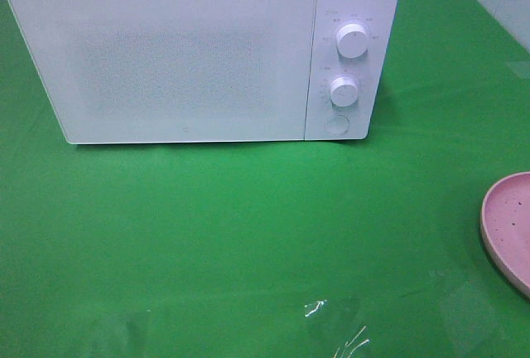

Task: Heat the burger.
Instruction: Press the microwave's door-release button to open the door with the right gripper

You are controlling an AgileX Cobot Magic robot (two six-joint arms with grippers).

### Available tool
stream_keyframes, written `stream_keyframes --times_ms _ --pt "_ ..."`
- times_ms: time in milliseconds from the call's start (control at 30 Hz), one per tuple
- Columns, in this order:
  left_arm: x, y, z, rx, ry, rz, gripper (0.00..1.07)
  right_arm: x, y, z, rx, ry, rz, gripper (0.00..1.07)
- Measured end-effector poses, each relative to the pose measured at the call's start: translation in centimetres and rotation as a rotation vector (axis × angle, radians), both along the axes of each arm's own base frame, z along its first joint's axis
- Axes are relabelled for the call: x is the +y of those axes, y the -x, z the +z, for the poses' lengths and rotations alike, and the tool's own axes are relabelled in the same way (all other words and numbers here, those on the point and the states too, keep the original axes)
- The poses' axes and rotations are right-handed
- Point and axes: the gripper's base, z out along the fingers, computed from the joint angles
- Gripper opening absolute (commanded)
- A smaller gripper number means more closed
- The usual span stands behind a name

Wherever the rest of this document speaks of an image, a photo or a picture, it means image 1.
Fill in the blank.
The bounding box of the round white door-release button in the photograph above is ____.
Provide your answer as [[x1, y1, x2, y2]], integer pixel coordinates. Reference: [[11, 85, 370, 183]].
[[325, 115, 349, 135]]

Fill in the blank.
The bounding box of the white microwave door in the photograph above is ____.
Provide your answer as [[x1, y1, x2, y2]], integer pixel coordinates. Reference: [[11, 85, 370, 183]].
[[9, 0, 316, 144]]

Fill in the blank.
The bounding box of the pink speckled plate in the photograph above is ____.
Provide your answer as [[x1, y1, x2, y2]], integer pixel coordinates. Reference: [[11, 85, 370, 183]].
[[480, 172, 529, 297]]

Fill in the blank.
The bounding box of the lower white microwave knob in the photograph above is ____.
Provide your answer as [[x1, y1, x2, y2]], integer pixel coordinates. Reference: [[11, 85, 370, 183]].
[[330, 77, 359, 108]]

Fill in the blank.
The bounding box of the white microwave knob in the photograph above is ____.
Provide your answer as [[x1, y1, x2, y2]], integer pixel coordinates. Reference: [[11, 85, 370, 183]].
[[335, 20, 369, 59], [330, 77, 359, 108]]

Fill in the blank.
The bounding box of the green table cloth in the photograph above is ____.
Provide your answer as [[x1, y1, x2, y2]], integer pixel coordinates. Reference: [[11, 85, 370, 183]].
[[1, 0, 529, 357]]

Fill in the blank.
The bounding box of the upper white microwave knob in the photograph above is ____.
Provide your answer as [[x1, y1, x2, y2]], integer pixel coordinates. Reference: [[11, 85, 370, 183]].
[[335, 20, 369, 59]]

